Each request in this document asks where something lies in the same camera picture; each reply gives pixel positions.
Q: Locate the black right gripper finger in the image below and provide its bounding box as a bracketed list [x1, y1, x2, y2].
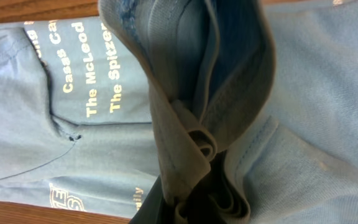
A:
[129, 176, 166, 224]

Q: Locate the light blue printed t-shirt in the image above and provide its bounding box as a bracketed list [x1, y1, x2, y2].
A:
[0, 1, 358, 223]

